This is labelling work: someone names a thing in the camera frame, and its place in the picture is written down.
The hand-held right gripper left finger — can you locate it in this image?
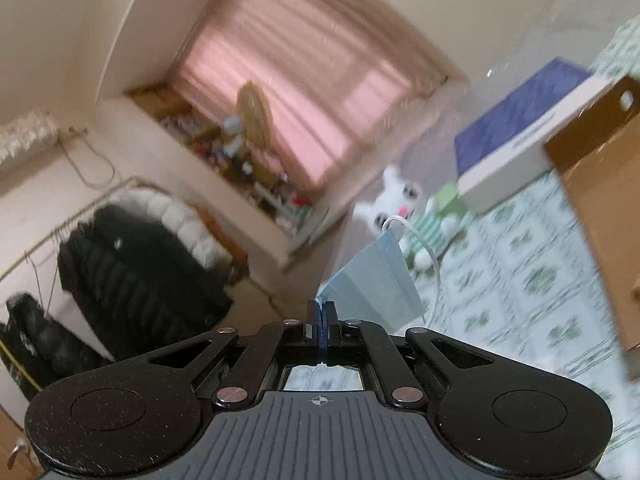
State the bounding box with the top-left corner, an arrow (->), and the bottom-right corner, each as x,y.
137,301 -> 324,407

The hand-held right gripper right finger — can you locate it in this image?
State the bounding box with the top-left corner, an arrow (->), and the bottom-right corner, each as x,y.
323,301 -> 501,407

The blue face mask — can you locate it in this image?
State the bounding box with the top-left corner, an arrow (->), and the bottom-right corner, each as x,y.
316,216 -> 442,335

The brown cardboard box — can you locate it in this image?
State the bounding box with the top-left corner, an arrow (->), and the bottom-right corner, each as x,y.
542,76 -> 640,381

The white plush rabbit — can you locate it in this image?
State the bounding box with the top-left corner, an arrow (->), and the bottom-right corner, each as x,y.
352,166 -> 463,273

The white puffer jacket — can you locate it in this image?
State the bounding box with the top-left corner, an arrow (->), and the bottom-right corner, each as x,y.
107,186 -> 234,272

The green cardboard box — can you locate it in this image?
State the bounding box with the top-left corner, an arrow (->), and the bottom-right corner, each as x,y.
432,182 -> 469,217

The large black puffer jacket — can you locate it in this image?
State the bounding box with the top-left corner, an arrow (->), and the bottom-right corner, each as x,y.
57,205 -> 234,361

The pile of small windowsill things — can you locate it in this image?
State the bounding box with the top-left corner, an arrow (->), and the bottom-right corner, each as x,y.
160,110 -> 321,237

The green floral printed tablecloth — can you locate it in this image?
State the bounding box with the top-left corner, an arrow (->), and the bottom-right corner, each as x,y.
395,15 -> 640,461

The round woven fan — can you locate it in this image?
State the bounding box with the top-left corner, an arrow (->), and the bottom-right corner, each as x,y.
236,81 -> 274,150

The pink curtain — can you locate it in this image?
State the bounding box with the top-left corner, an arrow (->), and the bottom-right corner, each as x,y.
167,0 -> 463,193

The small black jacket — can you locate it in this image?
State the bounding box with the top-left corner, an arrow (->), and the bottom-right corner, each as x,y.
0,292 -> 113,390

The blue and white flat box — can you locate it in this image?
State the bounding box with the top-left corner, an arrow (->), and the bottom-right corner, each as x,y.
452,57 -> 613,214

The metal clothes rack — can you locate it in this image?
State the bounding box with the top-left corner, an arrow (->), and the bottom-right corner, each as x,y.
0,195 -> 126,321

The thin wall cable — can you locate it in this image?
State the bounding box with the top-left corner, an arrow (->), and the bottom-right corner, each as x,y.
59,127 -> 117,190

